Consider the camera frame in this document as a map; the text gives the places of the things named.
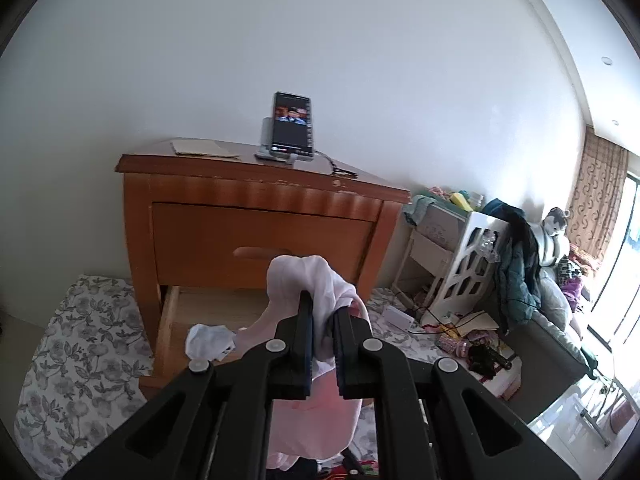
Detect metal folding rack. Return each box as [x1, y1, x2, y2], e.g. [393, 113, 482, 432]
[577, 375, 631, 448]

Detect grey floral mat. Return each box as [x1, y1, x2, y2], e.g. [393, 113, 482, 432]
[14, 274, 501, 480]

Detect grey sofa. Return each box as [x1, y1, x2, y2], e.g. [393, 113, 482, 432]
[510, 260, 598, 401]

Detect smartphone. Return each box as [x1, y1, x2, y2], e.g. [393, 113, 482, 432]
[270, 92, 315, 162]

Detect red white knitted cloth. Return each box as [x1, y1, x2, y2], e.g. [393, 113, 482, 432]
[480, 360, 521, 401]

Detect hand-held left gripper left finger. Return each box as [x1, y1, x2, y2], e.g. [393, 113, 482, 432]
[62, 290, 317, 480]

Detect window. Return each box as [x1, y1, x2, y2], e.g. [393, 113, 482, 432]
[585, 172, 640, 351]

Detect black power cable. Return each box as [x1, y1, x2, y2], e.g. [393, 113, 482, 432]
[390, 287, 481, 333]

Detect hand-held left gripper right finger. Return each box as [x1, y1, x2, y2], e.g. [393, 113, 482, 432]
[333, 307, 580, 480]

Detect white garment dark print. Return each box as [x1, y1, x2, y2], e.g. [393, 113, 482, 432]
[185, 324, 237, 361]

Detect cardboard box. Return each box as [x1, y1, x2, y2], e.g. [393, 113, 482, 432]
[415, 200, 473, 253]

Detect black cord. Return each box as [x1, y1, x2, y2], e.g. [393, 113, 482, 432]
[317, 150, 358, 178]

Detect beige folded paper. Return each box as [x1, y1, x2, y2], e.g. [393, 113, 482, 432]
[171, 139, 242, 159]

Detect purple cloth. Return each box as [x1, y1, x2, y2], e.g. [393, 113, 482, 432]
[560, 275, 583, 311]

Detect teal cloth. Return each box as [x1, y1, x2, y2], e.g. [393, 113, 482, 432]
[404, 192, 436, 226]

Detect grey pillow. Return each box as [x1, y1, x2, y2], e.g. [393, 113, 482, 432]
[540, 275, 571, 326]

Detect dark teal jacket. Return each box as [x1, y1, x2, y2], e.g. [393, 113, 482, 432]
[482, 199, 543, 333]

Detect beige patterned curtain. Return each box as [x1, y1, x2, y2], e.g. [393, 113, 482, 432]
[567, 132, 630, 273]

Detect pink underwear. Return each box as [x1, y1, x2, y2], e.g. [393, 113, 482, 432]
[234, 254, 373, 470]

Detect red floral blanket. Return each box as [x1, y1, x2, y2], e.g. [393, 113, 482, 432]
[325, 462, 379, 480]

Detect beige paper sheet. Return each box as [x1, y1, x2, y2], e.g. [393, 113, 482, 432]
[457, 310, 498, 333]

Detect white cutout shelf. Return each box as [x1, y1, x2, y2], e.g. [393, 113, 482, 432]
[422, 210, 511, 318]

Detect wooden nightstand drawer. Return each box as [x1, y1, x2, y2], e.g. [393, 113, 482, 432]
[151, 201, 377, 291]
[139, 285, 281, 401]

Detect wooden nightstand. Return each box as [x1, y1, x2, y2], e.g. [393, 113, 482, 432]
[116, 137, 412, 401]

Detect black toy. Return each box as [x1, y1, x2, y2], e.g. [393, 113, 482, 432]
[467, 342, 513, 376]

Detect white power box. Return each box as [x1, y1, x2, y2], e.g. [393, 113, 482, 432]
[382, 307, 416, 332]

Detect grey phone stand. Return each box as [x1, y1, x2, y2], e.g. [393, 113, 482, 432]
[255, 116, 307, 163]

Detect grey plush toy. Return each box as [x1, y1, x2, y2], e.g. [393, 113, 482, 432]
[530, 206, 571, 266]

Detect clear plastic bag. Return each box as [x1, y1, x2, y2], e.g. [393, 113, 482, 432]
[477, 237, 501, 263]

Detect small white side table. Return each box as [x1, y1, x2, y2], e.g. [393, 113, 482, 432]
[395, 230, 456, 306]

